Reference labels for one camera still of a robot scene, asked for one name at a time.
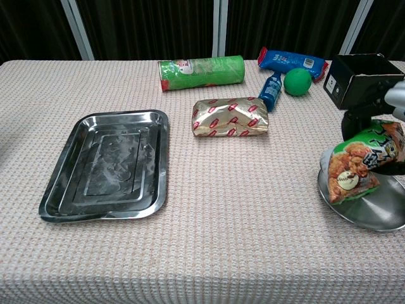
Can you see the dark pleated partition panel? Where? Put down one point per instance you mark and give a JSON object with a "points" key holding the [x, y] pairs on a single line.
{"points": [[148, 28], [31, 28], [389, 28], [284, 25]]}

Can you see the grey partition post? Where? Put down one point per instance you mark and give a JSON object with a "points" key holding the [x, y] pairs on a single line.
{"points": [[77, 30], [356, 27], [220, 28]]}

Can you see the blue spray bottle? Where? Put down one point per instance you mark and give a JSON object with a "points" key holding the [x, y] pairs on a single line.
{"points": [[270, 90]]}

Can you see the green chips can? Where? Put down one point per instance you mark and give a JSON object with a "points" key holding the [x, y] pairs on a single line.
{"points": [[202, 73]]}

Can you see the blue cookie packet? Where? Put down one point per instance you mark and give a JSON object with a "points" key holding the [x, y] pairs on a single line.
{"points": [[284, 60]]}

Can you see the pink woven tablecloth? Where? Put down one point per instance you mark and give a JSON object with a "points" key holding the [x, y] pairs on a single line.
{"points": [[221, 221]]}

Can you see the beige snack packet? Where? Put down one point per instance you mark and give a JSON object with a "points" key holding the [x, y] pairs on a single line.
{"points": [[229, 117]]}

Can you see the black open box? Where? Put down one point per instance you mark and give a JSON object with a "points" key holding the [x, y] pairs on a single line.
{"points": [[357, 85]]}

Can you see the green orange snack bag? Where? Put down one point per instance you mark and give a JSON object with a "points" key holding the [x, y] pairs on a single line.
{"points": [[351, 168]]}

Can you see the green ball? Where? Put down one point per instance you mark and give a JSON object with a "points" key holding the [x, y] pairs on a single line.
{"points": [[297, 81]]}

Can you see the rectangular metal tray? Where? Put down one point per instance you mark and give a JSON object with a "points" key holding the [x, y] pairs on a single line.
{"points": [[107, 164]]}

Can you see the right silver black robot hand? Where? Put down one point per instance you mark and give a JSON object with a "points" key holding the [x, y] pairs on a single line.
{"points": [[394, 101]]}

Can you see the round metal bowl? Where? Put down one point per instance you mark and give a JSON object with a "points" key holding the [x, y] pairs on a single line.
{"points": [[376, 209]]}

